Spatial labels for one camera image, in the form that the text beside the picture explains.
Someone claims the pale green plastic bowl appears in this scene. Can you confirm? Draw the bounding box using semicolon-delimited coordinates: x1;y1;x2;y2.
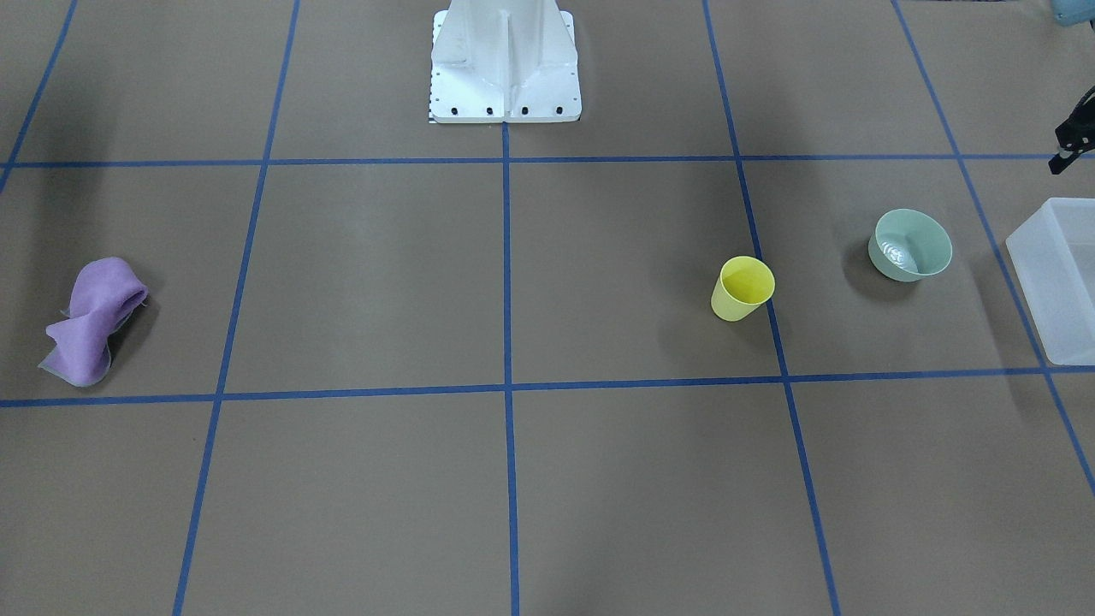
867;208;954;283

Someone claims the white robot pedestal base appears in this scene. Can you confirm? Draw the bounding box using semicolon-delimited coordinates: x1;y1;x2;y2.
428;1;583;124

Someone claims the yellow plastic cup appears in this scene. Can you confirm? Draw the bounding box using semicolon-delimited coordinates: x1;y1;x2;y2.
708;256;777;323

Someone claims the purple microfiber cloth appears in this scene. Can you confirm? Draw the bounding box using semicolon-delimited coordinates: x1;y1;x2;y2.
38;257;149;388

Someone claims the translucent plastic box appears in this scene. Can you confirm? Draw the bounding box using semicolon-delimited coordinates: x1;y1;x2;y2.
1005;198;1094;367

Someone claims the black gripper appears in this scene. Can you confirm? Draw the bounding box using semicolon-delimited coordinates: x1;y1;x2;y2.
1051;86;1094;175

